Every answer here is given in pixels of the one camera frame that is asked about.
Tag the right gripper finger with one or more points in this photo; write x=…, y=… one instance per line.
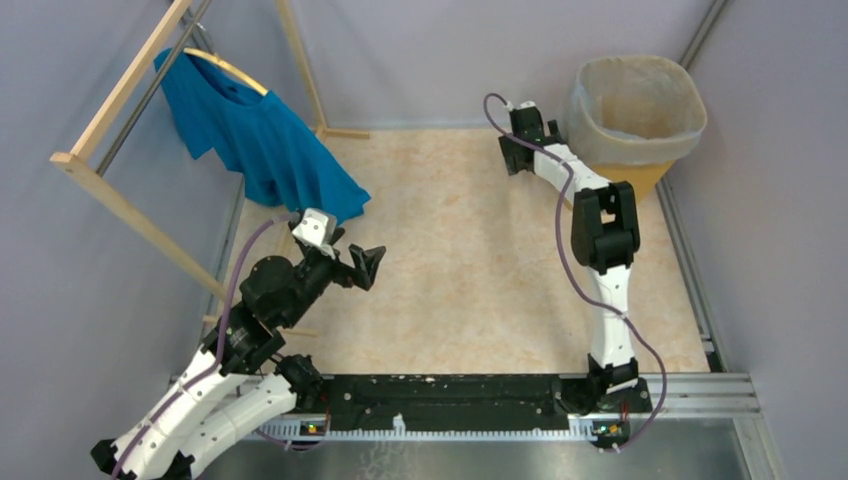
x=518, y=154
x=555, y=136

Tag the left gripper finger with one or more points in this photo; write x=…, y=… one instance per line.
x=337, y=234
x=363, y=272

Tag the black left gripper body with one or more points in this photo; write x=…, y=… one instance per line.
x=318, y=271

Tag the light blue trash bag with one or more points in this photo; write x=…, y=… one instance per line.
x=636, y=112

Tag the yellow mesh trash bin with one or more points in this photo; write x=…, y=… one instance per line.
x=636, y=172

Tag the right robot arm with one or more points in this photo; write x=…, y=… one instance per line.
x=604, y=238

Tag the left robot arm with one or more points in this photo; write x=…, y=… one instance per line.
x=237, y=379

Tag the blue t-shirt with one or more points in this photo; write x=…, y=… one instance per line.
x=257, y=135

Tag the wooden clothes hanger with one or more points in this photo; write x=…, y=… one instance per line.
x=227, y=68

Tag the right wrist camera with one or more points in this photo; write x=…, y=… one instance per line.
x=511, y=107

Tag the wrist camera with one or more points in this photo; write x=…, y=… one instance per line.
x=315, y=229
x=511, y=107

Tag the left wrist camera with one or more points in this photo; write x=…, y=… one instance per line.
x=315, y=229

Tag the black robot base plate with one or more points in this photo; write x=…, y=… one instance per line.
x=469, y=402

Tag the aluminium frame rail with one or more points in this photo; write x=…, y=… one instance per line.
x=681, y=396

